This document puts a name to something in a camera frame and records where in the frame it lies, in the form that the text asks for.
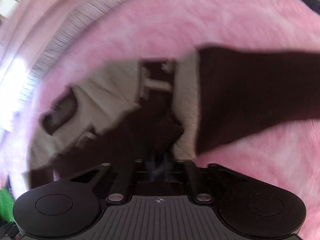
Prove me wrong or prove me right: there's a grey and maroon sweater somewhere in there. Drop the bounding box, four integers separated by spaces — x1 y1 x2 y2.
26 46 319 189

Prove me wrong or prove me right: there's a striped white duvet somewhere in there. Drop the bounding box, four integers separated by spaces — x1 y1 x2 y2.
29 0 128 83

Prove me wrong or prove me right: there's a green knit sweater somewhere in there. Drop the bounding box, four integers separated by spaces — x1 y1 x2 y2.
0 188 14 222

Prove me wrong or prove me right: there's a pink floral bed blanket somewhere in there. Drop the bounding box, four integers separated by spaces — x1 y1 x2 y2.
1 0 319 239

